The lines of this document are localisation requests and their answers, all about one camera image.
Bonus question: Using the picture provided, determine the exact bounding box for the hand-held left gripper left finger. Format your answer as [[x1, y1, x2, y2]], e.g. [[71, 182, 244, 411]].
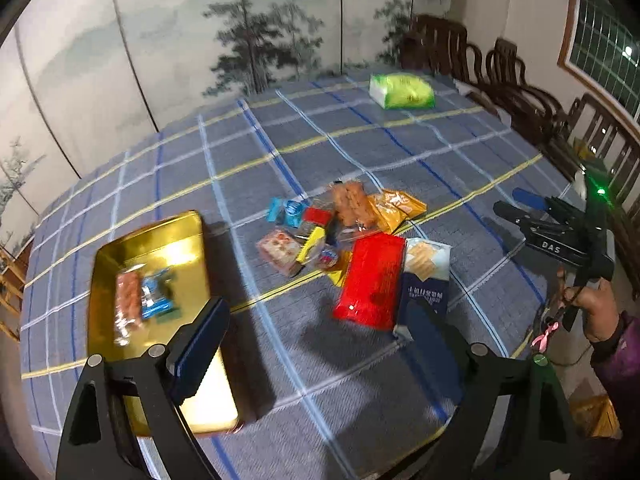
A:
[[55, 296, 233, 480]]

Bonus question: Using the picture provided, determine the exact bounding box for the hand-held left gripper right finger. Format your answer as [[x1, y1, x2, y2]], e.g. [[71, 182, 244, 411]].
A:
[[404, 299, 591, 480]]

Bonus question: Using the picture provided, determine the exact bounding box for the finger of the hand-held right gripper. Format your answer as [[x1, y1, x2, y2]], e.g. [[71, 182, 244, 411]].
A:
[[512, 187, 551, 212], [492, 201, 540, 233]]

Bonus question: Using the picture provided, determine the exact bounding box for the blue white cracker packet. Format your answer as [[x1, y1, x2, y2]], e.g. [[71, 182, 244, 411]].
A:
[[392, 238, 453, 341]]

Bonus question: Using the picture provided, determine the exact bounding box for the large red snack packet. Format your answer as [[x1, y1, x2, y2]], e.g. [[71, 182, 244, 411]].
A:
[[332, 233, 407, 332]]

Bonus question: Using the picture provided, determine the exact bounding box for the clear packet of brown snacks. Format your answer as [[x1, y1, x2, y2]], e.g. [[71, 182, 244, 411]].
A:
[[112, 269, 148, 346], [330, 180, 381, 241]]

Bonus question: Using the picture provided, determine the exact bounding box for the orange chip packet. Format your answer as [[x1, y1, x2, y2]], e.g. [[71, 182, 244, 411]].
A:
[[367, 187, 428, 235]]

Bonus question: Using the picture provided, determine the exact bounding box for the gold metal tin tray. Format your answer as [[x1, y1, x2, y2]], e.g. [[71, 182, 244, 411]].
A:
[[87, 210, 241, 437]]

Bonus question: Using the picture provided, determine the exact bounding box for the pink snack packet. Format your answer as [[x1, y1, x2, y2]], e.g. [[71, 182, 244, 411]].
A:
[[256, 229, 303, 277]]

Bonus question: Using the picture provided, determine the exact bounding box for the round candy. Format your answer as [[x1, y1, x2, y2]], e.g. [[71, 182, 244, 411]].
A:
[[312, 244, 341, 271]]

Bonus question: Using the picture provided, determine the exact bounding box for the yellow snack packet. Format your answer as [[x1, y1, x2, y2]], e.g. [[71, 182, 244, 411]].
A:
[[296, 226, 328, 266]]

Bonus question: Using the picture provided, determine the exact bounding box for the dark snack bar red label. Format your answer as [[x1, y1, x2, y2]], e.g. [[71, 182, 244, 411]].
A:
[[300, 206, 335, 238]]

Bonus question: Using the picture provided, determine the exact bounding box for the person's right hand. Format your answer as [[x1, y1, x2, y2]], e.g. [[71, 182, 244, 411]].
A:
[[556, 267, 623, 346]]

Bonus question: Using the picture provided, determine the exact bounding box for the pink ribbon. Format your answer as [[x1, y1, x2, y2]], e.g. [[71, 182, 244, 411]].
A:
[[531, 322, 560, 352]]

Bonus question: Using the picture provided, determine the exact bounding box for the green tissue pack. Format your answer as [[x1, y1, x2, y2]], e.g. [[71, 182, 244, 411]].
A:
[[369, 73, 436, 110]]

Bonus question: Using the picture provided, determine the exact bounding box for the yellow box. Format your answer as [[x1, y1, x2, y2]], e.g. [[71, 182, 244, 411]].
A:
[[570, 394, 621, 441]]

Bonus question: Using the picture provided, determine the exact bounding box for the window with grid panes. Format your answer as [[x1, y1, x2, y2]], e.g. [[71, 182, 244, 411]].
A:
[[557, 0, 640, 126]]

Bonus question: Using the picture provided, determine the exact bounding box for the light wooden rack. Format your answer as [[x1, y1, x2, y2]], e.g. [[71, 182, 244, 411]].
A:
[[0, 240, 36, 343]]

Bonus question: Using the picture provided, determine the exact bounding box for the blue plaid tablecloth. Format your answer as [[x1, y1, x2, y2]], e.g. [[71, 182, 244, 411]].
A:
[[19, 67, 586, 480]]

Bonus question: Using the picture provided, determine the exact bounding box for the painted folding screen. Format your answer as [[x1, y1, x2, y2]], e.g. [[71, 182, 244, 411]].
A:
[[0, 0, 471, 246]]

